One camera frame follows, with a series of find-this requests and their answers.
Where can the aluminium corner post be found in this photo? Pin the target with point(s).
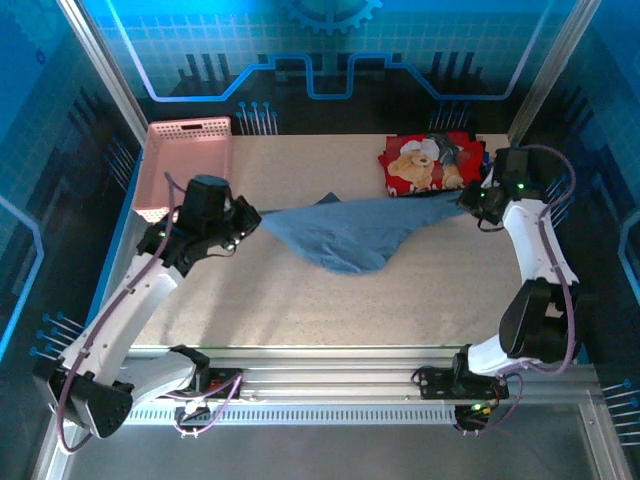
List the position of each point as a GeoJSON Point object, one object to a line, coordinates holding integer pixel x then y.
{"type": "Point", "coordinates": [555, 65]}
{"type": "Point", "coordinates": [102, 65]}

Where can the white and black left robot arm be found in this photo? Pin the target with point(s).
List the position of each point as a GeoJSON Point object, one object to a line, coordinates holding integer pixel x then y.
{"type": "Point", "coordinates": [135, 295]}

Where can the blue t-shirt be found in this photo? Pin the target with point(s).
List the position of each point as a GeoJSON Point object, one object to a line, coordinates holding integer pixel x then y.
{"type": "Point", "coordinates": [345, 235]}

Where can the pink perforated plastic basket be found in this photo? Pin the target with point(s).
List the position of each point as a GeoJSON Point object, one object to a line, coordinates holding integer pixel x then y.
{"type": "Point", "coordinates": [185, 165]}

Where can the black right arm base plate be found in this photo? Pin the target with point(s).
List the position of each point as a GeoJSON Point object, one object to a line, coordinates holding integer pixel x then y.
{"type": "Point", "coordinates": [435, 385]}

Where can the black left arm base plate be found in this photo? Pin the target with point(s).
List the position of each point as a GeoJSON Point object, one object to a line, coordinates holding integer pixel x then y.
{"type": "Point", "coordinates": [220, 376]}

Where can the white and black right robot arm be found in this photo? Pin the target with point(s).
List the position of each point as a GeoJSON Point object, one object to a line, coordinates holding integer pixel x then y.
{"type": "Point", "coordinates": [525, 240]}

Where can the red teddy bear t-shirt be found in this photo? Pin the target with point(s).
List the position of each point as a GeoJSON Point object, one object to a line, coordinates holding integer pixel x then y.
{"type": "Point", "coordinates": [425, 167]}

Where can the aluminium frame rail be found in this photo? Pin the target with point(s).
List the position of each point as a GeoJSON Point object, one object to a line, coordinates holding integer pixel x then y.
{"type": "Point", "coordinates": [325, 380]}

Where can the black connector box with lights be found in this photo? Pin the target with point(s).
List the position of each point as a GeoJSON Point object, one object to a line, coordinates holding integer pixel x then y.
{"type": "Point", "coordinates": [472, 415]}

